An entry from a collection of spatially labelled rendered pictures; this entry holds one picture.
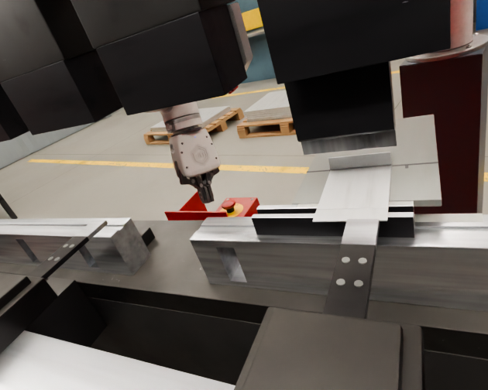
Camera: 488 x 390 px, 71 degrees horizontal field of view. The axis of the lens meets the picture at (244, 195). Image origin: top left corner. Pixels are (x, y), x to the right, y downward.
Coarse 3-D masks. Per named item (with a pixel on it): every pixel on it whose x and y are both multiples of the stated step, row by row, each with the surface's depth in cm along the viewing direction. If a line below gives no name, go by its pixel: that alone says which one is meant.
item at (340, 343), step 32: (352, 224) 39; (352, 256) 34; (352, 288) 31; (288, 320) 26; (320, 320) 25; (352, 320) 25; (256, 352) 25; (288, 352) 24; (320, 352) 23; (352, 352) 23; (384, 352) 22; (416, 352) 23; (256, 384) 23; (288, 384) 22; (320, 384) 21; (352, 384) 21; (384, 384) 20; (416, 384) 21
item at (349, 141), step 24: (336, 72) 33; (360, 72) 32; (384, 72) 31; (288, 96) 36; (312, 96) 35; (336, 96) 34; (360, 96) 33; (384, 96) 32; (312, 120) 36; (336, 120) 35; (360, 120) 34; (384, 120) 34; (312, 144) 39; (336, 144) 38; (360, 144) 37; (384, 144) 36
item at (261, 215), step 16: (272, 208) 47; (288, 208) 46; (304, 208) 45; (400, 208) 40; (256, 224) 47; (272, 224) 46; (288, 224) 45; (304, 224) 44; (320, 224) 43; (336, 224) 42; (384, 224) 39; (400, 224) 39
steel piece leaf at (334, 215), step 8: (360, 208) 41; (368, 208) 41; (376, 208) 40; (384, 208) 40; (320, 216) 42; (328, 216) 42; (336, 216) 41; (344, 216) 41; (352, 216) 40; (360, 216) 40; (368, 216) 39; (376, 216) 39; (384, 216) 39
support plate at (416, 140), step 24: (408, 120) 59; (432, 120) 56; (408, 144) 52; (432, 144) 50; (312, 168) 54; (408, 168) 46; (432, 168) 44; (312, 192) 48; (408, 192) 41; (432, 192) 40
